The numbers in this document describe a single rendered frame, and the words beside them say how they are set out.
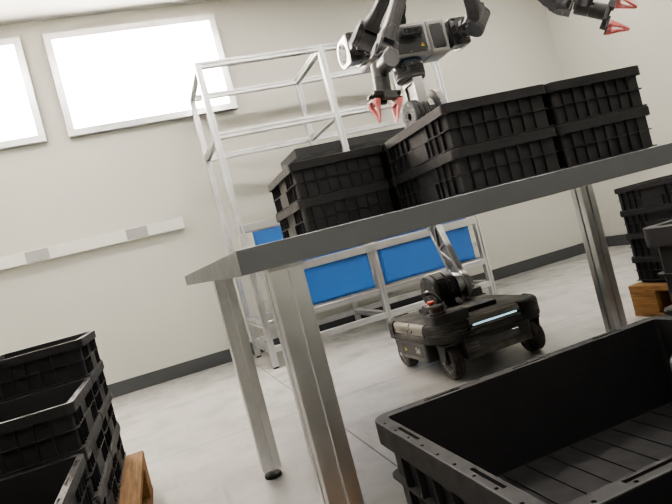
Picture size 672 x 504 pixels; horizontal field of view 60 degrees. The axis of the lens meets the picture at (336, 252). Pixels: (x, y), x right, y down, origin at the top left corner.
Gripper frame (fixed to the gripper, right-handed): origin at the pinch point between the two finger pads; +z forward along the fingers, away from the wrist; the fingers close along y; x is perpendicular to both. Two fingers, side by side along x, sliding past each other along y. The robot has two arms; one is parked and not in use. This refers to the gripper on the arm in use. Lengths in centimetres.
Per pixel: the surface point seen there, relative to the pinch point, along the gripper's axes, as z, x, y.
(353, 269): 36, 191, 59
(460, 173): 32, -53, -12
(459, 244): 29, 185, 141
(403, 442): 72, -119, -69
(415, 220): 47, -83, -44
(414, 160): 22.7, -31.7, -11.4
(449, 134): 22, -52, -13
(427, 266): 41, 188, 114
